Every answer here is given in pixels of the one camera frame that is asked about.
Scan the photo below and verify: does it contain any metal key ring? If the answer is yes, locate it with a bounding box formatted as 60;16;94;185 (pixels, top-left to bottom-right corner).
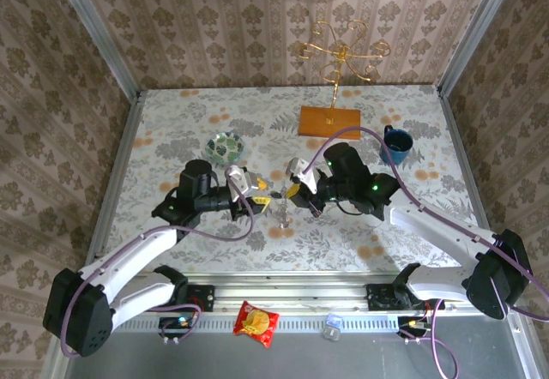
276;198;291;230

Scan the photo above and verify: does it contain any leaf pattern bowl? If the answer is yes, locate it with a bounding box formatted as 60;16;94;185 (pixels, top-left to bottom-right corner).
205;132;245;165

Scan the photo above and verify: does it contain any gold hook stand wooden base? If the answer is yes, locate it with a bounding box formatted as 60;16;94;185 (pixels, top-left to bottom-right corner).
295;19;392;141

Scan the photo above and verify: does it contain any blue mug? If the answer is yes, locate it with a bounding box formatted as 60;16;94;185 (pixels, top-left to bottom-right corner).
380;124;415;166

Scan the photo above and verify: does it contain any red snack packet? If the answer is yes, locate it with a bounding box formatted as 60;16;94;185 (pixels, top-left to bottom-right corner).
232;300;281;349

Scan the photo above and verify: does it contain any small black connector board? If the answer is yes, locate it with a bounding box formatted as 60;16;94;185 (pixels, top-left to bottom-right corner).
397;316;432;340
158;316;195;340

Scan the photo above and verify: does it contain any small clear blue plastic box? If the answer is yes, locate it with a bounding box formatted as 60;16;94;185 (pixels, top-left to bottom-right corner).
322;312;344;340

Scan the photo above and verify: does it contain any grey metal panel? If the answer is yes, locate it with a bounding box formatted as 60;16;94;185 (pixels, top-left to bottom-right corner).
63;331;528;379

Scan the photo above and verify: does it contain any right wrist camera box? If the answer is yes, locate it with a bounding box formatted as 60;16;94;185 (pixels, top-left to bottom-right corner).
286;158;321;195

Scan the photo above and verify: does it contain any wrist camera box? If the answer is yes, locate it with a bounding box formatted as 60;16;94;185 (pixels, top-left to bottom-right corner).
286;158;321;195
225;165;258;196

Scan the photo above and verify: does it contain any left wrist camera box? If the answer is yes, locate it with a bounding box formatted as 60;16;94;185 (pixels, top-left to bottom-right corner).
225;165;258;196

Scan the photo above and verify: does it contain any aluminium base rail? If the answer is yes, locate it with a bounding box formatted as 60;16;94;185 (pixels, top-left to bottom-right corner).
59;272;522;316

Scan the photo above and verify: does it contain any aluminium table side rail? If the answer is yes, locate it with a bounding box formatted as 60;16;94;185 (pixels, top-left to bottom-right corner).
79;91;145;281
436;87;510;280

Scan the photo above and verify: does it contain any slotted grey cable duct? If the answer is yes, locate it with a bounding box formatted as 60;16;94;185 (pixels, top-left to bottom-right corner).
76;314;402;334

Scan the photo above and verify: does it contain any aluminium frame post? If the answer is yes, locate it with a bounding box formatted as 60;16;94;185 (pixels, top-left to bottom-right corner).
436;0;524;97
49;0;142;99

